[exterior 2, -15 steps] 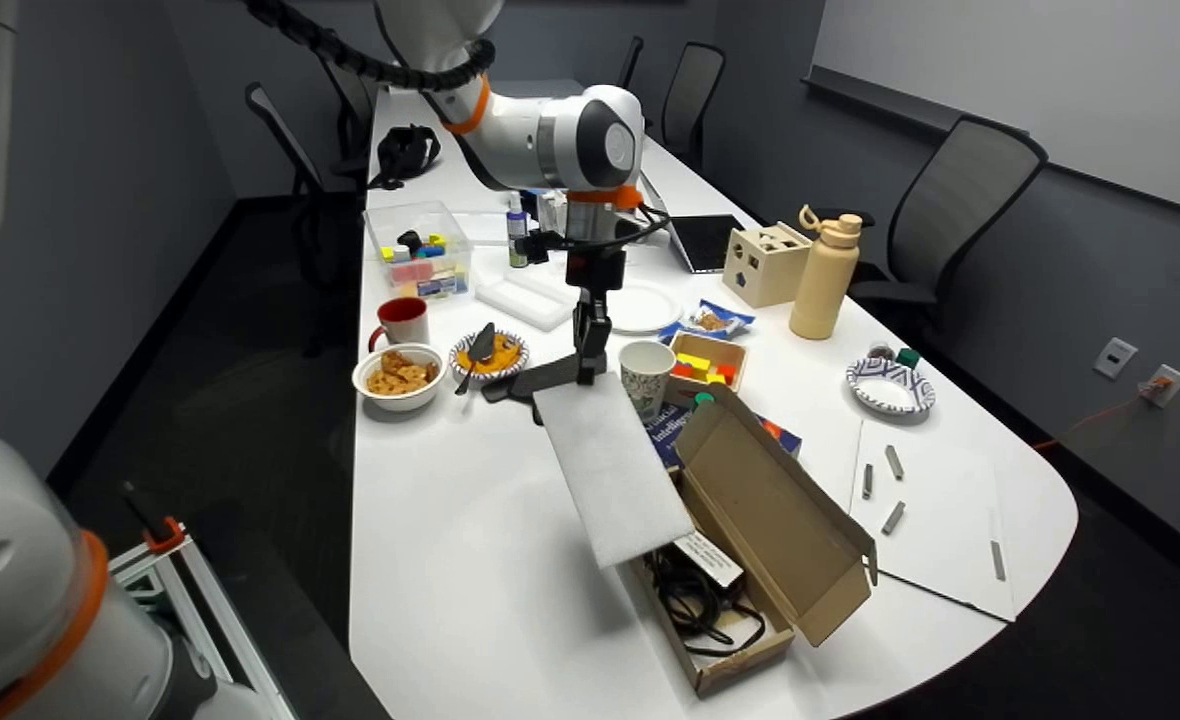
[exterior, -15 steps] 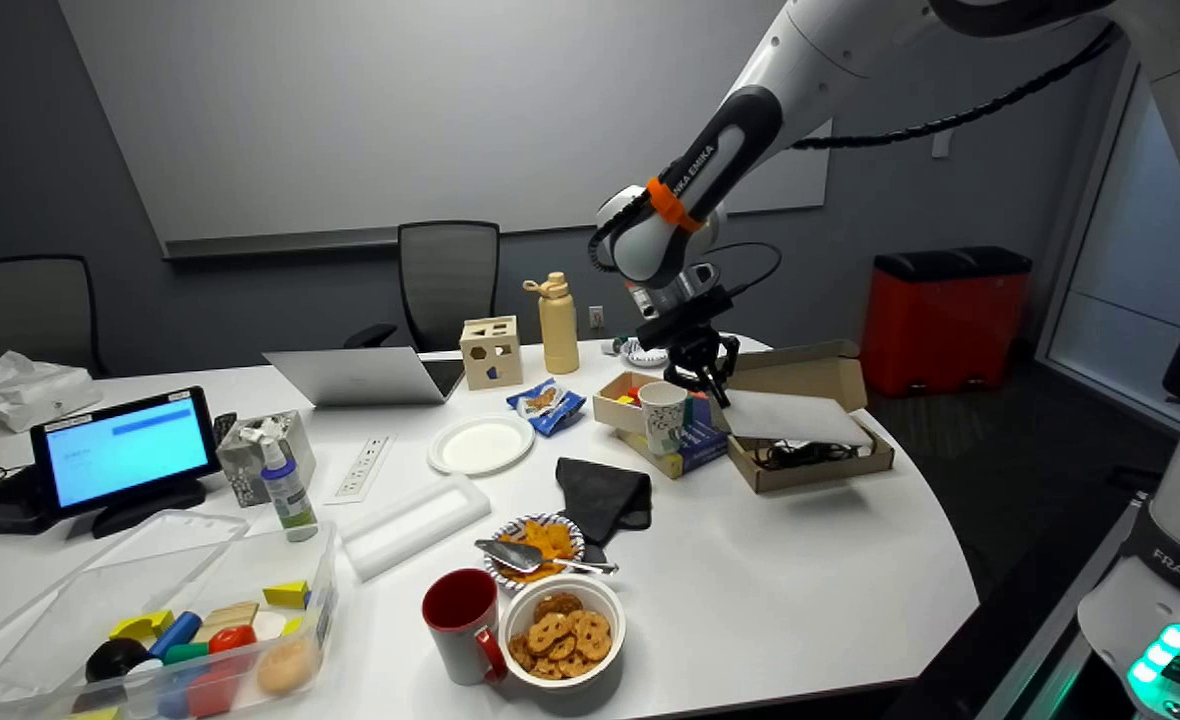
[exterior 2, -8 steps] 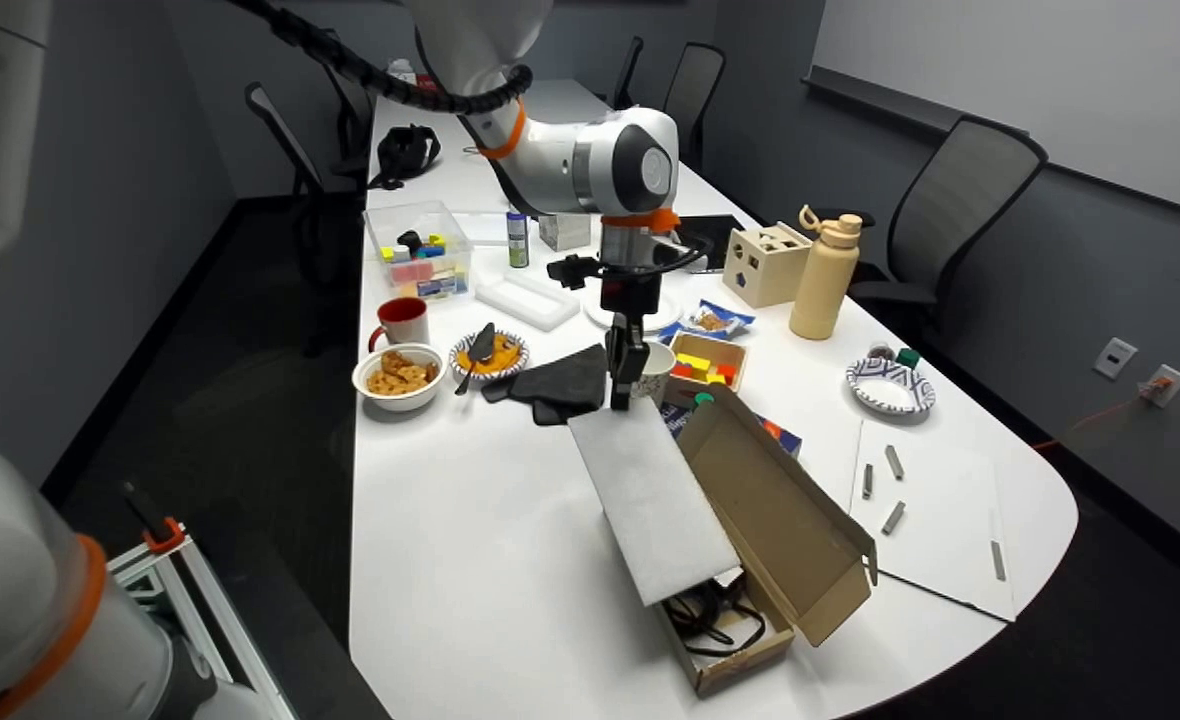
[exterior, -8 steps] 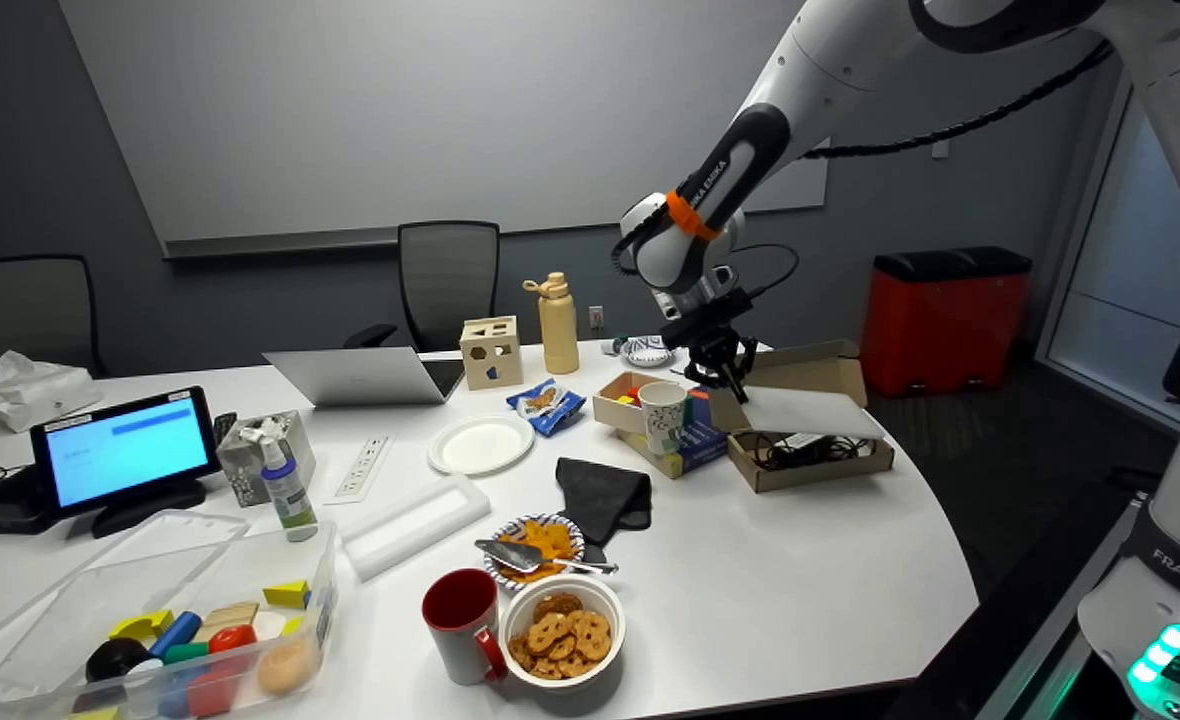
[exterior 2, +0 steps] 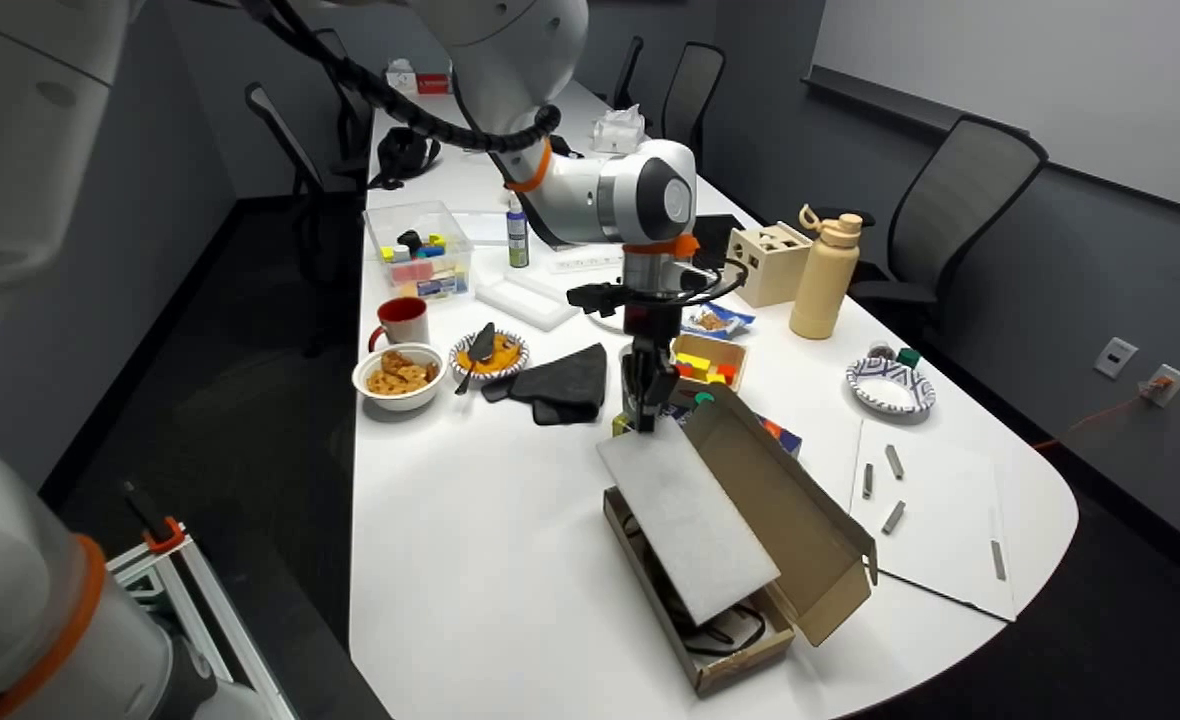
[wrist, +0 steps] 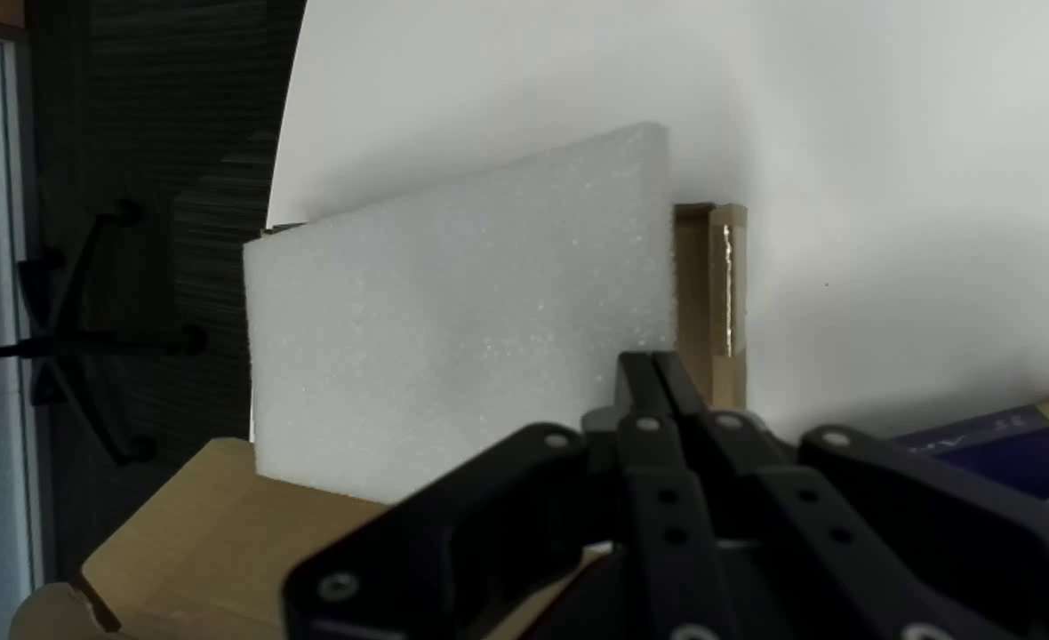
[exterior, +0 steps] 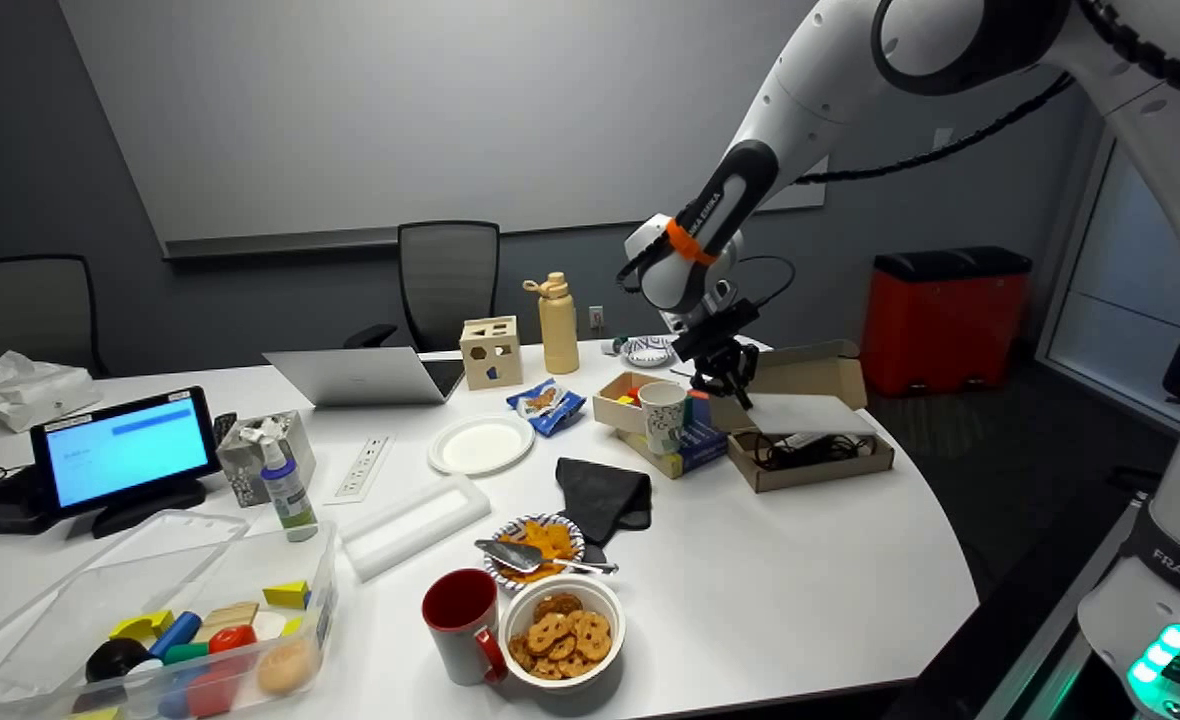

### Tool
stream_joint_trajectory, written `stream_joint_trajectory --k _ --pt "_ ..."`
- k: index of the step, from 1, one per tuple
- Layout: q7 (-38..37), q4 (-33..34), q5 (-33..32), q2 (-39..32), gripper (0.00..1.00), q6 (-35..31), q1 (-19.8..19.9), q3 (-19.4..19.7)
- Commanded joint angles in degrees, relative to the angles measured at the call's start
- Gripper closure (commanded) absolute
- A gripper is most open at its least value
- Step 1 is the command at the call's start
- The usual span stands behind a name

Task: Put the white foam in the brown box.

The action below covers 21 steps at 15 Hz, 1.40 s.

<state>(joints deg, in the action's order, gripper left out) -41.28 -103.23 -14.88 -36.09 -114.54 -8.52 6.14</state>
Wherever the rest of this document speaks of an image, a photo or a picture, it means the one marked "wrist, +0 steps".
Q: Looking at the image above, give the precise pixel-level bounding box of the brown cardboard box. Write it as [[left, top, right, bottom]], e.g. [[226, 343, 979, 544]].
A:
[[2, 199, 752, 640]]

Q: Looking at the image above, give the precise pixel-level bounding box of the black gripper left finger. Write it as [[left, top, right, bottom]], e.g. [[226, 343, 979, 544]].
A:
[[281, 349, 719, 640]]

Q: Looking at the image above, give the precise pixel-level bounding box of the blue cardboard box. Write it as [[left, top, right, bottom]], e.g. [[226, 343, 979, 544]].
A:
[[891, 387, 1049, 500]]

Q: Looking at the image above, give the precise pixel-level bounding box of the black star-shaped stand base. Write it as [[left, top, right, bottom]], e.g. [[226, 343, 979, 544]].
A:
[[0, 195, 211, 470]]

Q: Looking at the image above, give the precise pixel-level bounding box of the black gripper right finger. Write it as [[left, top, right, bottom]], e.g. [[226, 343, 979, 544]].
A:
[[653, 349, 1049, 640]]

